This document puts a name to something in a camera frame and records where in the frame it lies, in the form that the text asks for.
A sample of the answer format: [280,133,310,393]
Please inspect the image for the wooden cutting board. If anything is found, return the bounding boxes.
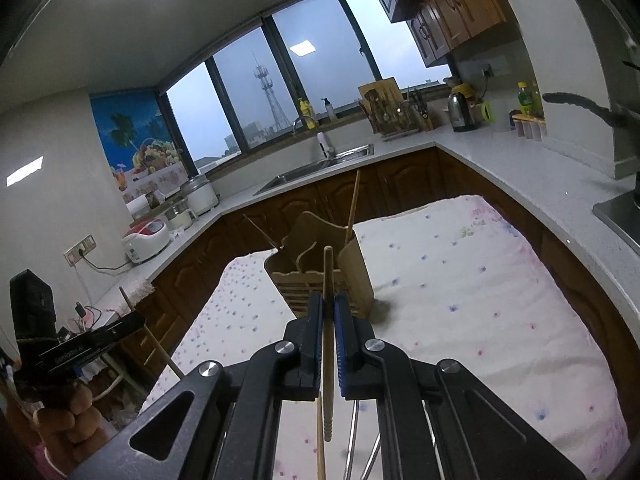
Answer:
[358,77,402,111]

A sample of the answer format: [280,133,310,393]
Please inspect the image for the white lace cloth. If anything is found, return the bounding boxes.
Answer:
[117,275,156,307]

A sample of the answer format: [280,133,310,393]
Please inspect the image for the tropical fruit wall poster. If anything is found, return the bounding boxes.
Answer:
[90,94,186,206]

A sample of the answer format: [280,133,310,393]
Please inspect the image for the metal chopstick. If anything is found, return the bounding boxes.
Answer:
[361,434,381,480]
[344,400,359,480]

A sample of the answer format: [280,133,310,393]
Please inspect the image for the chrome faucet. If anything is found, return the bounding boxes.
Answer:
[291,115,337,161]

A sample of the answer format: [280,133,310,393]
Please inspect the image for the yellow green bottle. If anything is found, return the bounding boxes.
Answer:
[516,81,543,118]

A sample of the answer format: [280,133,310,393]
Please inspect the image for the black wok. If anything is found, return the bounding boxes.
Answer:
[542,91,640,128]

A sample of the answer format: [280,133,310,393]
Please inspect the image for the grey stone countertop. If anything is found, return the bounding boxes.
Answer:
[75,127,640,351]

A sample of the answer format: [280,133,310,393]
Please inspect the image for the person's left hand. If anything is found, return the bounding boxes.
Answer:
[30,380,108,461]

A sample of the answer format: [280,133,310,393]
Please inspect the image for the black power cable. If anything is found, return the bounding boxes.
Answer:
[79,252,135,275]

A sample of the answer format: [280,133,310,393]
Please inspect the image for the wooden chopstick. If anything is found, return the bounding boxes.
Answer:
[315,396,326,480]
[242,214,282,253]
[344,170,362,245]
[320,245,335,443]
[119,286,186,380]

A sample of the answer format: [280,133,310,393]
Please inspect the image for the metal utensil rack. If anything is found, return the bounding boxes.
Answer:
[360,92,418,137]

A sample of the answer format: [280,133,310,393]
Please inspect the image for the white plastic container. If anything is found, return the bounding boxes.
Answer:
[126,195,151,222]

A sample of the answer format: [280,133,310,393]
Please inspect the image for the white floral table cloth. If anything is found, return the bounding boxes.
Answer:
[137,194,632,480]

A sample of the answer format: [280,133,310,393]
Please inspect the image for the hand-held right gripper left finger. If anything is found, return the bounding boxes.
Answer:
[67,292,326,480]

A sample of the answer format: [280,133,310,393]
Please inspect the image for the wooden utensil holder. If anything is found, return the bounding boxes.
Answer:
[263,211,377,320]

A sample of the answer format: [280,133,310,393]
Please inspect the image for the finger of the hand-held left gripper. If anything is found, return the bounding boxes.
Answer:
[91,312,147,346]

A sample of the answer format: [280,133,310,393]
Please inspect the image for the wooden cabinets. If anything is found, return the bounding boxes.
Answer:
[360,0,508,68]
[82,146,640,411]

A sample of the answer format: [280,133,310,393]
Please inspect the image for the white steel cooker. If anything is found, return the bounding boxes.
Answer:
[180,174,220,216]

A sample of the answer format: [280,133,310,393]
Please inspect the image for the steel gas stove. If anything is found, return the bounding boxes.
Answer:
[592,195,640,252]

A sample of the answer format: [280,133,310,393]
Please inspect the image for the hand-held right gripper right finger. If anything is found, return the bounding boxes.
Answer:
[332,292,588,480]

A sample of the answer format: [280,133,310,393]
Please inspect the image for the wide wall socket strip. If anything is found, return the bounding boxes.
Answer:
[64,234,97,266]

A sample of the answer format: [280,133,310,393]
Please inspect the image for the lattice radio tower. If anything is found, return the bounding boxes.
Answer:
[252,52,286,131]

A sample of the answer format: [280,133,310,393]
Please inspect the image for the steel electric kettle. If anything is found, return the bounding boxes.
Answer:
[446,85,482,133]

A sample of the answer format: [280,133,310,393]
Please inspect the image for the wooden lower cabinets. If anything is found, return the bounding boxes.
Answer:
[82,146,640,411]

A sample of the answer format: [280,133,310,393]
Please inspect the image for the large kitchen window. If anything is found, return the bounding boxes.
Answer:
[157,0,453,173]

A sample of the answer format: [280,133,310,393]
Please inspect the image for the white red rice cooker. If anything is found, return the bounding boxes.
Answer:
[122,219,171,263]

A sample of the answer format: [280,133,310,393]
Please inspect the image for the wooden knife block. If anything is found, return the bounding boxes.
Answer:
[405,87,435,132]

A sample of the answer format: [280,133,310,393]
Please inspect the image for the wooden upper cabinets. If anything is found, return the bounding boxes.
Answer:
[360,0,508,68]

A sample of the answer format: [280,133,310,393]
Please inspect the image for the pink ice pop mould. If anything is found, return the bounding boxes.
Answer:
[511,114,547,142]

